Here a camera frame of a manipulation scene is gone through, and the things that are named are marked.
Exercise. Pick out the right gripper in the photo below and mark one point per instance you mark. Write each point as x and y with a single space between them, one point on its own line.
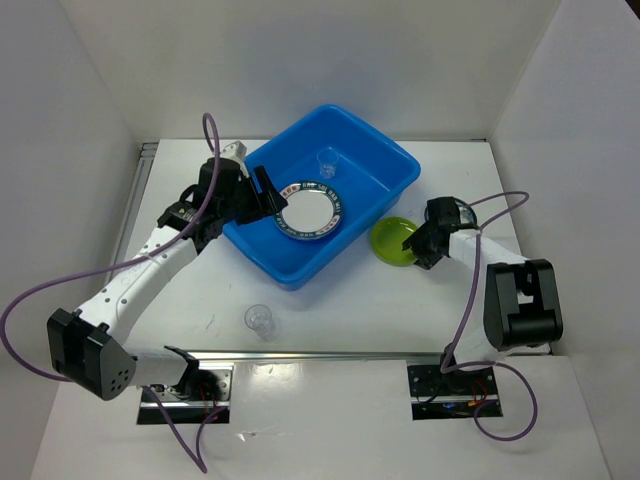
426 260

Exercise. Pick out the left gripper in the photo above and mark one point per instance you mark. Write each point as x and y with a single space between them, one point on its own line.
271 199

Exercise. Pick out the lime green plate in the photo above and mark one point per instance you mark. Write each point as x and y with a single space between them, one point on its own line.
386 240

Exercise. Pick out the white plate dark teal rim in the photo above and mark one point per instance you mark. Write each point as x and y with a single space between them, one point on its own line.
314 211

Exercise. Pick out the clear plastic cup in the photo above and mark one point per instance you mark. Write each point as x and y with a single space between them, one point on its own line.
327 160
258 318

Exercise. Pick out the blue floral pattern plate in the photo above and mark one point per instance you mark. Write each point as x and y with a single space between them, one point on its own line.
449 211

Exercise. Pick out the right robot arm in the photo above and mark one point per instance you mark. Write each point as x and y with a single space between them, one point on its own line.
513 302

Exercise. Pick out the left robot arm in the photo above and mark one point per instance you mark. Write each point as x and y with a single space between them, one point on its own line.
87 346

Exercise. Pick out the blue plastic bin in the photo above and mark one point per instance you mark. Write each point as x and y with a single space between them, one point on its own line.
339 176

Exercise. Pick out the clear plastic cup on table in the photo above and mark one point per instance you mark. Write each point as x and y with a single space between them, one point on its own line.
258 318

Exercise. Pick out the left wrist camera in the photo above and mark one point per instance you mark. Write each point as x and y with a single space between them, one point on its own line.
235 151

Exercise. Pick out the aluminium left rail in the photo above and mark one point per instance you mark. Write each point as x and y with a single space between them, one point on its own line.
144 165

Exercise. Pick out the aluminium rail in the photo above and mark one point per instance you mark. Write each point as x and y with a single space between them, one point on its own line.
266 357
144 165

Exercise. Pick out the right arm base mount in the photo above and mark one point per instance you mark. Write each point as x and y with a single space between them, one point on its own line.
453 396

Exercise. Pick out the aluminium front rail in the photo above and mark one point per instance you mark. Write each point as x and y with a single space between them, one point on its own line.
266 357

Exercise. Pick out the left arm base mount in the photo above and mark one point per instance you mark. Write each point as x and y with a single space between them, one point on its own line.
209 393

